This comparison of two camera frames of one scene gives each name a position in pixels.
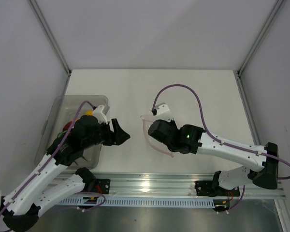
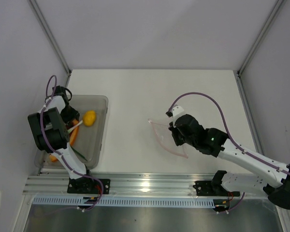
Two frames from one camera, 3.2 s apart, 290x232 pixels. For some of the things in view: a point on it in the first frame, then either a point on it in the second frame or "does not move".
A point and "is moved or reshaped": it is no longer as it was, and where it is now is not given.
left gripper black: [118, 137] to [75, 115]
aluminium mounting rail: [175, 185] does not move
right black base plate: [206, 188] does not move
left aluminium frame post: [50, 36] does not move
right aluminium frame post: [279, 6] does not move
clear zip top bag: [155, 144] is moved or reshaped
